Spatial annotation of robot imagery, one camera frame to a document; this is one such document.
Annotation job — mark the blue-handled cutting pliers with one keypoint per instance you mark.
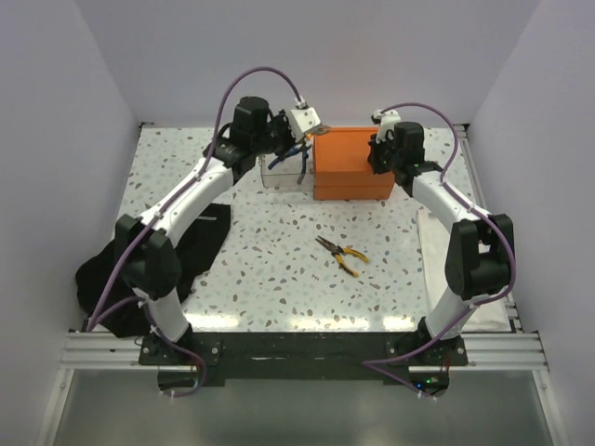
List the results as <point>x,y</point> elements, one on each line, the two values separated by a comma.
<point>302,160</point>

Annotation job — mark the orange-black combination pliers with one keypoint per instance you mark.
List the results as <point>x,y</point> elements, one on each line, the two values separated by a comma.
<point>318,130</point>

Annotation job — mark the orange storage box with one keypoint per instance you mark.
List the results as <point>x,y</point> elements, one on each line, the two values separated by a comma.
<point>341,169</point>

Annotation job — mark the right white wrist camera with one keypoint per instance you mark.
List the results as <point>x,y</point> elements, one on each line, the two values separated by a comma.
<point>385,121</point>

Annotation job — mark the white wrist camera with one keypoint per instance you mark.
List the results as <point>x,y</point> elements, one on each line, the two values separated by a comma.
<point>385,121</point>
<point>303,122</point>

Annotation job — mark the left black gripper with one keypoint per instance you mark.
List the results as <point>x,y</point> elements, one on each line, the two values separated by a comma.
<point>283,121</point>

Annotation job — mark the orange-black long-nose pliers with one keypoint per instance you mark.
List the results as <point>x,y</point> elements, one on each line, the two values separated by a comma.
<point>339,253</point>

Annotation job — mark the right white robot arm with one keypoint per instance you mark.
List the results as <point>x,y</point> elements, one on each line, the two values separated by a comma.
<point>479,261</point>

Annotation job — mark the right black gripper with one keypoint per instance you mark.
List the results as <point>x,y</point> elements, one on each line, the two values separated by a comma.
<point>376,149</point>

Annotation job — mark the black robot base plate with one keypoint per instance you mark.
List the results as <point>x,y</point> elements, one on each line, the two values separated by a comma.
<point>301,356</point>

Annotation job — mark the aluminium frame rail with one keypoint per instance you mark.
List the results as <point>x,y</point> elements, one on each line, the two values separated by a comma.
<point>99,351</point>

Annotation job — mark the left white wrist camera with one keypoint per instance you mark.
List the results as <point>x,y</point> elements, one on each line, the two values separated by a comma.
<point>303,122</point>

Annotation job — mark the white folded cloth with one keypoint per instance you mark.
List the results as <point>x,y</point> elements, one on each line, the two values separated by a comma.
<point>434,240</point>

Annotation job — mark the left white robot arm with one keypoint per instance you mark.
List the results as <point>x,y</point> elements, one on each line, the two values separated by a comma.
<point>146,246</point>

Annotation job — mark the black drawstring fabric bag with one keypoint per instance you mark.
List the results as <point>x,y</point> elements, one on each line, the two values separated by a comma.
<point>197,251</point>

